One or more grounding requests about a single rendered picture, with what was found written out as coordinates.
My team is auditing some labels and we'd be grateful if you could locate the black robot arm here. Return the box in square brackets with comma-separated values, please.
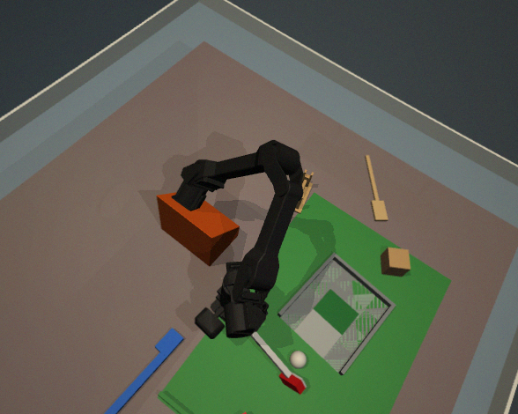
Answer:
[172, 140, 303, 338]

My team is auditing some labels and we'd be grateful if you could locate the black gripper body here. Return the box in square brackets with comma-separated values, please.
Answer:
[195, 286, 229, 339]

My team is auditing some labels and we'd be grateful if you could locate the white golf ball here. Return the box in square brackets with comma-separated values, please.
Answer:
[290, 351, 307, 369]

